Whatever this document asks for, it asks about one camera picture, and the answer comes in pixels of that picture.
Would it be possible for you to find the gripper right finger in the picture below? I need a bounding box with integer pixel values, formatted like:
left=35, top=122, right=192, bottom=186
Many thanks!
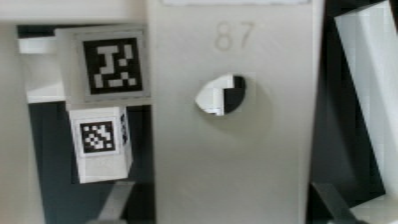
left=307, top=182, right=368, bottom=224

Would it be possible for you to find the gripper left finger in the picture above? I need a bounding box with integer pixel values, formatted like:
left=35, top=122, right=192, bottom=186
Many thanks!
left=85, top=181, right=135, bottom=224

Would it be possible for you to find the white chair seat block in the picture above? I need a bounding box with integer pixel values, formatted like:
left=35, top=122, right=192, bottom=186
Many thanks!
left=18, top=24, right=151, bottom=109

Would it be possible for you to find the white chair back frame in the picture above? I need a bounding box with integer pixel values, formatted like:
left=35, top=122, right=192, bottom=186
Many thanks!
left=0, top=0, right=325, bottom=224

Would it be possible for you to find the white chair leg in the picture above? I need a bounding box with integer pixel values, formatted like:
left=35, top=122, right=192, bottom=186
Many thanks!
left=69, top=107, right=133, bottom=184

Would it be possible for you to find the white front rail barrier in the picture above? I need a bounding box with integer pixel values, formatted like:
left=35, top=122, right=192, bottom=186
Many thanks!
left=334, top=0, right=398, bottom=224

